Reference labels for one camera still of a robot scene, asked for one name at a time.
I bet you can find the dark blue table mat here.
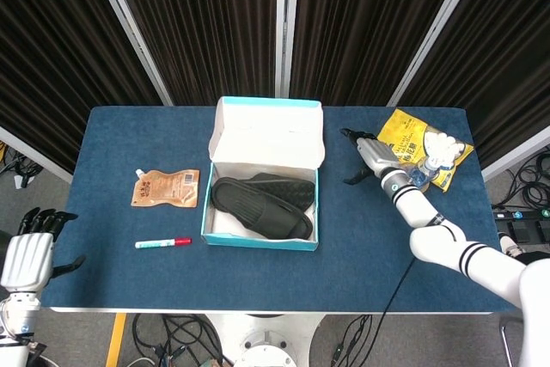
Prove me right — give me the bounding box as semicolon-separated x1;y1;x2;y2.
42;105;516;315

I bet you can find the black power strip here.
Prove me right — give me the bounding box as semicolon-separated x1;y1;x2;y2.
493;206;550;223

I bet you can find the white marker with red cap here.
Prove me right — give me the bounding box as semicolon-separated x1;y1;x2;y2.
134;236;193;250

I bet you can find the yellow snack bag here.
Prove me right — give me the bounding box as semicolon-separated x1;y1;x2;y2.
376;107;475;194

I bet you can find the clear plastic water bottle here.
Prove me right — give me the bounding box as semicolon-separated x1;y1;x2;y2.
406;156;456;186

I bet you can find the dark pleated screen panel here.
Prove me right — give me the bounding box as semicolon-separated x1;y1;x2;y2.
283;0;489;107
0;0;173;183
85;0;289;107
386;0;550;181

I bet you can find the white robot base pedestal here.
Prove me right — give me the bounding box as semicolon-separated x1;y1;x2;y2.
201;313;327;367

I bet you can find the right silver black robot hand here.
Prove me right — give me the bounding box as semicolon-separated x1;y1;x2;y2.
339;127;407;186

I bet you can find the light blue shoe box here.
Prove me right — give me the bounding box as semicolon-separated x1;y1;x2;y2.
200;95;324;253

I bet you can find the black slipper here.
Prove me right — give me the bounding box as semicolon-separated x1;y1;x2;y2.
244;171;317;213
212;176;314;240

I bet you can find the yellow floor tape strip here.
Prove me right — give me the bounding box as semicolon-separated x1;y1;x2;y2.
105;313;128;367

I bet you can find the black floor cable bundle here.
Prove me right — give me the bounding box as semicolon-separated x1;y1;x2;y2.
502;154;550;209
131;313;224;367
0;143;44;190
328;314;374;367

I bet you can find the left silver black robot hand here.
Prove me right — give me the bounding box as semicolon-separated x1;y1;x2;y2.
0;207;86;293

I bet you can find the brown spout pouch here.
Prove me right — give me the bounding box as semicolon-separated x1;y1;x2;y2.
130;168;201;209

